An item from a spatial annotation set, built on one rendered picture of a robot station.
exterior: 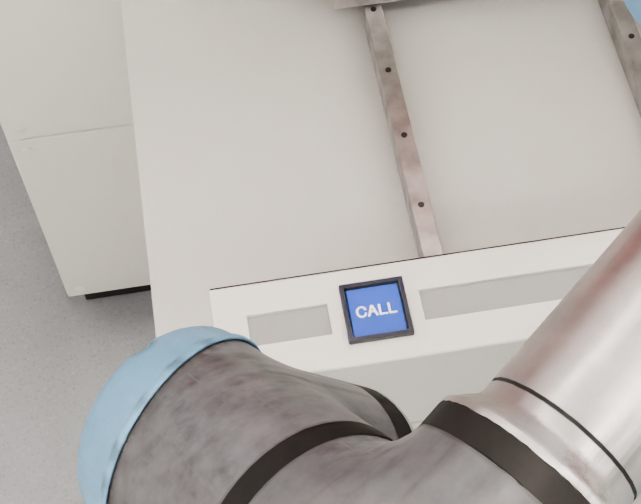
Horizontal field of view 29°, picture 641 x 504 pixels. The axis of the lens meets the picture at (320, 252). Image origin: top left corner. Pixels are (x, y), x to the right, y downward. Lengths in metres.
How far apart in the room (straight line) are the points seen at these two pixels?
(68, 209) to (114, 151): 0.16
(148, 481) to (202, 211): 0.77
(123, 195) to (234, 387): 1.35
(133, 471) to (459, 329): 0.55
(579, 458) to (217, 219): 0.84
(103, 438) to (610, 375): 0.23
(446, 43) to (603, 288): 0.93
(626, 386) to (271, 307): 0.61
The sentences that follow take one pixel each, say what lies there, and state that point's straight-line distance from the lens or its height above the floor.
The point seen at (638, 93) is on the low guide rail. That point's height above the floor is 0.84.
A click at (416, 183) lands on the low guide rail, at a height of 0.85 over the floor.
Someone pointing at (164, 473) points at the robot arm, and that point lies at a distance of 0.55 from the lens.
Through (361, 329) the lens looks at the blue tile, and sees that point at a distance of 1.06.
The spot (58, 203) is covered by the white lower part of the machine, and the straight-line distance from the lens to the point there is 1.90.
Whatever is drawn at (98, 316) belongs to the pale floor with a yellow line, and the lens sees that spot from 2.21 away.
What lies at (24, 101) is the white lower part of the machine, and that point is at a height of 0.60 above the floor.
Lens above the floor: 1.91
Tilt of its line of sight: 59 degrees down
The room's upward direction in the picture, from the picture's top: 2 degrees counter-clockwise
